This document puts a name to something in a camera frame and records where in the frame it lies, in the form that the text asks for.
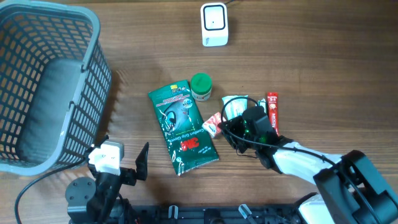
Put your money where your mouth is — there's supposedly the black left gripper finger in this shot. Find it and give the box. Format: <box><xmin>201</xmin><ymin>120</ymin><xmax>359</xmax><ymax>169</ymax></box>
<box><xmin>93</xmin><ymin>134</ymin><xmax>109</xmax><ymax>146</ymax></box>
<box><xmin>135</xmin><ymin>142</ymin><xmax>149</xmax><ymax>181</ymax></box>

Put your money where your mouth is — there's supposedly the teal wet wipes pack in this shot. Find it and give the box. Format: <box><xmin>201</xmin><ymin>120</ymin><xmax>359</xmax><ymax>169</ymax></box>
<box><xmin>222</xmin><ymin>95</ymin><xmax>248</xmax><ymax>121</ymax></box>

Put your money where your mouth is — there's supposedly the red white small packet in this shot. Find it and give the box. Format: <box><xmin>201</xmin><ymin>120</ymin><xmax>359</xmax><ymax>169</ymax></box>
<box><xmin>202</xmin><ymin>112</ymin><xmax>223</xmax><ymax>138</ymax></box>

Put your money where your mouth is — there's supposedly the red Nescafe stick sachet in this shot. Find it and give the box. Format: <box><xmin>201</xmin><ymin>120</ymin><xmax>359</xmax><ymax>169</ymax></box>
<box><xmin>267</xmin><ymin>92</ymin><xmax>279</xmax><ymax>135</ymax></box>

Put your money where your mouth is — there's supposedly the green 3M gloves package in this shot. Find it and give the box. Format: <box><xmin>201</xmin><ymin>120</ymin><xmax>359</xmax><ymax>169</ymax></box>
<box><xmin>148</xmin><ymin>80</ymin><xmax>219</xmax><ymax>176</ymax></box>

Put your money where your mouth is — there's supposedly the green lid jar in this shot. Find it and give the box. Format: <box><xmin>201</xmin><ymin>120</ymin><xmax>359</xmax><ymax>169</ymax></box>
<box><xmin>190</xmin><ymin>73</ymin><xmax>213</xmax><ymax>101</ymax></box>

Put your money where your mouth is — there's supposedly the green white gum pack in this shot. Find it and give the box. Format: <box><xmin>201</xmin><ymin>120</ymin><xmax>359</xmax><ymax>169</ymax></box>
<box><xmin>258</xmin><ymin>98</ymin><xmax>267</xmax><ymax>114</ymax></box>

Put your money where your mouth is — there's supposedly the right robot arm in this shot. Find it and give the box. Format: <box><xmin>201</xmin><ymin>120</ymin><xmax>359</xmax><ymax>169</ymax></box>
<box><xmin>219</xmin><ymin>106</ymin><xmax>397</xmax><ymax>223</ymax></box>

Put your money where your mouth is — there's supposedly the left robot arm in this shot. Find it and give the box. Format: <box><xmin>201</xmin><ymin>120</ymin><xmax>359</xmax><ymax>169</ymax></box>
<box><xmin>65</xmin><ymin>136</ymin><xmax>149</xmax><ymax>223</ymax></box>

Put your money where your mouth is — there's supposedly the white barcode scanner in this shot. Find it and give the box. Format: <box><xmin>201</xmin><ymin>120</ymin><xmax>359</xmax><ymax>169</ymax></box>
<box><xmin>200</xmin><ymin>2</ymin><xmax>229</xmax><ymax>47</ymax></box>

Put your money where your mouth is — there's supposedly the grey plastic basket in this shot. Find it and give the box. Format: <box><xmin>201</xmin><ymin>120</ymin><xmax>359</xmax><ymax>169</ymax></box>
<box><xmin>1</xmin><ymin>1</ymin><xmax>112</xmax><ymax>176</ymax></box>

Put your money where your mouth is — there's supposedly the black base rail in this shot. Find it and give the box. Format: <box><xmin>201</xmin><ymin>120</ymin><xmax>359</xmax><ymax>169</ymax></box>
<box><xmin>127</xmin><ymin>204</ymin><xmax>306</xmax><ymax>224</ymax></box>

